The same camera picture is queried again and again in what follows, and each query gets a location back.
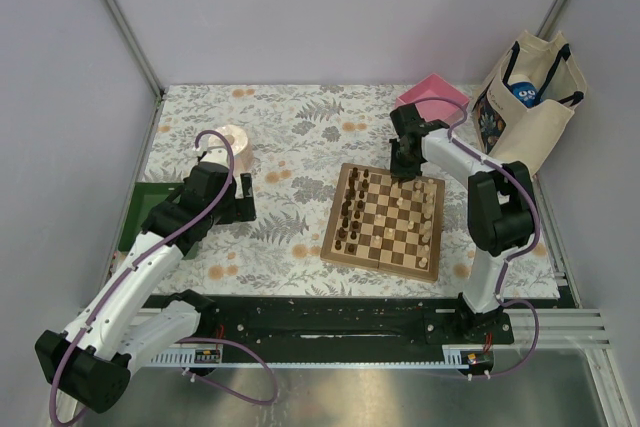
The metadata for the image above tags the peach toilet paper roll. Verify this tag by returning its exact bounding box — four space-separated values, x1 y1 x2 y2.
217 124 254 174

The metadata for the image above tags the wooden chess board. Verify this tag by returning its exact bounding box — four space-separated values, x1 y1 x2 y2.
320 163 445 282

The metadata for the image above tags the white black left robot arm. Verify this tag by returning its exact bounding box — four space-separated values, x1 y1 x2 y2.
35 161 256 413

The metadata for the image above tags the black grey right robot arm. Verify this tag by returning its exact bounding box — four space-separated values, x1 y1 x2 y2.
390 104 540 343

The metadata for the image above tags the green open box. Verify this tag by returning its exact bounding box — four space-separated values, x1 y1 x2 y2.
117 182 180 252

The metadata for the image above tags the pink open box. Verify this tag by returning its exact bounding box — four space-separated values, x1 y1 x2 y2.
394 73 469 125

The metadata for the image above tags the floral table mat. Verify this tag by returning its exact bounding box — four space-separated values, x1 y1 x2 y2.
105 83 561 298

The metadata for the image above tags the blue white bottle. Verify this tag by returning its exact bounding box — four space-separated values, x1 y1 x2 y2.
507 74 540 109

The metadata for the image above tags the cream canvas tote bag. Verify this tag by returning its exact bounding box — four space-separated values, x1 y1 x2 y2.
471 31 587 174

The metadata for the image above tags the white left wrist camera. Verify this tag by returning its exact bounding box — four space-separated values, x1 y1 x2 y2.
193 145 229 168

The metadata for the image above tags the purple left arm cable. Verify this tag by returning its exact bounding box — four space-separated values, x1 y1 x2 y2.
47 130 239 426

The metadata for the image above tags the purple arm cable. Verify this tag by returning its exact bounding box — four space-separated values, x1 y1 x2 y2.
47 130 239 426
409 96 544 348

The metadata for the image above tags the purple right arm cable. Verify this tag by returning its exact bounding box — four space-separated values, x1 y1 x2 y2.
409 96 544 348

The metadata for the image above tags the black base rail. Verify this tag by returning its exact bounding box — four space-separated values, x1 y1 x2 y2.
197 295 514 346

